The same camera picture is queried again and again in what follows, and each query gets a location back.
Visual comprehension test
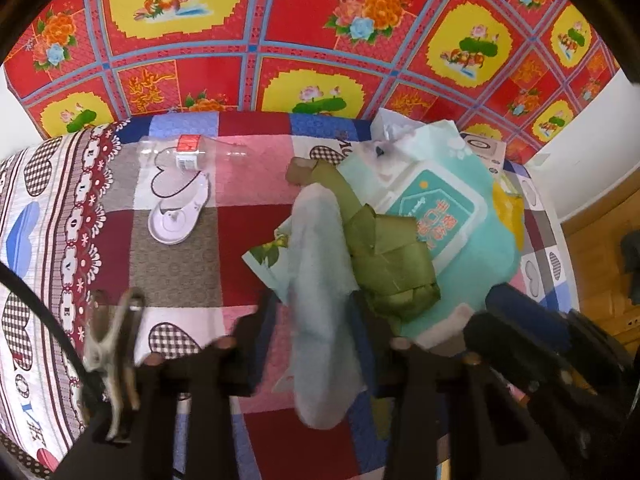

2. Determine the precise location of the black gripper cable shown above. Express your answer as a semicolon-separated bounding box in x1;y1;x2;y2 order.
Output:
0;262;96;411

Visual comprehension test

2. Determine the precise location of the leaf print plastic packet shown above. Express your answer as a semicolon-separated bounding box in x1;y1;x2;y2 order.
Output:
242;217;301;306

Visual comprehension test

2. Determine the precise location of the teal wet wipes pack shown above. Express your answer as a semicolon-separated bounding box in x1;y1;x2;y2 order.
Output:
340;120;523;351

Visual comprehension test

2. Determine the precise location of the yellow plastic packet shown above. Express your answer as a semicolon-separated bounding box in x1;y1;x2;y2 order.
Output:
492;175;526;251

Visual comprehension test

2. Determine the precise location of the checked heart print bed sheet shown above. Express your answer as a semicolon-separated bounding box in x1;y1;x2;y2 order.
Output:
0;110;581;480

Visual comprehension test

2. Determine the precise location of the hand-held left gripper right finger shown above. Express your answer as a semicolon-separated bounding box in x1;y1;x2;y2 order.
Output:
350;296;568;480

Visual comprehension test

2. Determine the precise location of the red floral cloth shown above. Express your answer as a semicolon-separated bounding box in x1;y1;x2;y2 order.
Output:
2;0;623;166

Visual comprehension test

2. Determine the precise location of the olive green ribbon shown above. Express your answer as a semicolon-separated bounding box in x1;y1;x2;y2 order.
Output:
287;157;441;323

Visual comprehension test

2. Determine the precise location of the white plastic flip lid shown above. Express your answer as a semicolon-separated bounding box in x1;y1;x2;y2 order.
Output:
147;172;211;246

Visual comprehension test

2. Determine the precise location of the pale blue wet wipe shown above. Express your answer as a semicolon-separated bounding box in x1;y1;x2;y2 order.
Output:
272;182;371;431

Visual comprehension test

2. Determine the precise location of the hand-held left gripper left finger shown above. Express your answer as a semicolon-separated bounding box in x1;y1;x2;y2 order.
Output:
52;291;279;480

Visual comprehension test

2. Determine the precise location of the white blue device box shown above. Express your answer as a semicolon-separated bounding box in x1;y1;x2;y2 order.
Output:
457;130;508;176

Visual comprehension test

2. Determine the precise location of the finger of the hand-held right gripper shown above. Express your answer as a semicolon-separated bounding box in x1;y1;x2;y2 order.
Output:
465;284;573;386

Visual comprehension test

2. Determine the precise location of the clear plastic bottle red label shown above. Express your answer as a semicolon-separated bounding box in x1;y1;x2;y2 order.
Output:
137;134;251;172

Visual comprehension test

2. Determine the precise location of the metal spring clip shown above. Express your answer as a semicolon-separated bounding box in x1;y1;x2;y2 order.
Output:
82;287;146;443

